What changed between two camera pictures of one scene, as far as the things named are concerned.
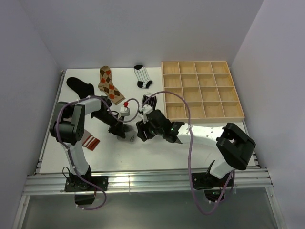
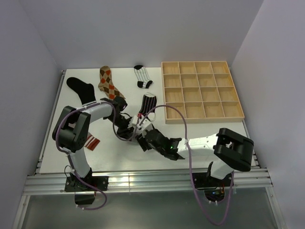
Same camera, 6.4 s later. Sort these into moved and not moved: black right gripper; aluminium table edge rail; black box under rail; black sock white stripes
Moved: black right gripper
Not moved: black box under rail; aluminium table edge rail; black sock white stripes
